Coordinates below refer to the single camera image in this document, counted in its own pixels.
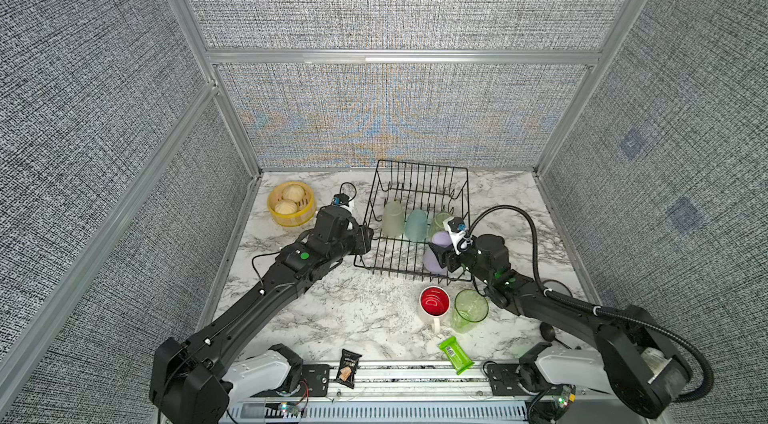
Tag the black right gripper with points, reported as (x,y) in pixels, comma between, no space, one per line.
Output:
(446,255)

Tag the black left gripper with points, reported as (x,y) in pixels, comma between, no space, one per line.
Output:
(363,241)

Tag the lavender plastic cup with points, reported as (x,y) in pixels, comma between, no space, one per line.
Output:
(440,244)

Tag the light green faceted glass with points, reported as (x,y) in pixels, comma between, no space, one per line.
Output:
(438,223)

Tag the pale yellow-green frosted cup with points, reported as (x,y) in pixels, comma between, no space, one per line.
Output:
(393,221)

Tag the teal translucent cup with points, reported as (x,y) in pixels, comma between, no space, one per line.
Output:
(416,226)

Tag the white mug red inside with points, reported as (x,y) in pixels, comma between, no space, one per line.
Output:
(434,304)

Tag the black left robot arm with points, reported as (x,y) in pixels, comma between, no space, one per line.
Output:
(188,380)

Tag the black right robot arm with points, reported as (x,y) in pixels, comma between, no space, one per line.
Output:
(644,365)

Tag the green transparent glass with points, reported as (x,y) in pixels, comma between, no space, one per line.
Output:
(470,308)

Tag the yellow bamboo steamer basket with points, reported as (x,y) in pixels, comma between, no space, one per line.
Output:
(306,208)

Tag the lower steamed bun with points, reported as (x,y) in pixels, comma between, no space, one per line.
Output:
(285,207)

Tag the steamed bun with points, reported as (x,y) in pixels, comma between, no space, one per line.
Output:
(294,192)
(285,207)

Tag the upper steamed bun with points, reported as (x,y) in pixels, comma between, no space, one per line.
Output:
(294,192)

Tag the green snack packet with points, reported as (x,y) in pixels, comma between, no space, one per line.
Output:
(455,353)

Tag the black snack packet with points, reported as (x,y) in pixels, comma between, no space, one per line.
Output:
(347,368)

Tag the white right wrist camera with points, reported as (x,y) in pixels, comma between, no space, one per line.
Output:
(458,233)

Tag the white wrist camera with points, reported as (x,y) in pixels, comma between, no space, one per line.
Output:
(458,233)
(344,201)

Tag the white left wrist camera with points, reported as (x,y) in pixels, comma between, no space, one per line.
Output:
(344,201)

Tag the black wire dish rack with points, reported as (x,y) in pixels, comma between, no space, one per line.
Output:
(405,201)

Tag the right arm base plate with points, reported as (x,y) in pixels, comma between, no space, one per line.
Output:
(503,379)

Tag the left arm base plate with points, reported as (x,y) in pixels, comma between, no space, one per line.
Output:
(313,381)

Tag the aluminium front rail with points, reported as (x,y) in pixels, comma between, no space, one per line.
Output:
(408,392)

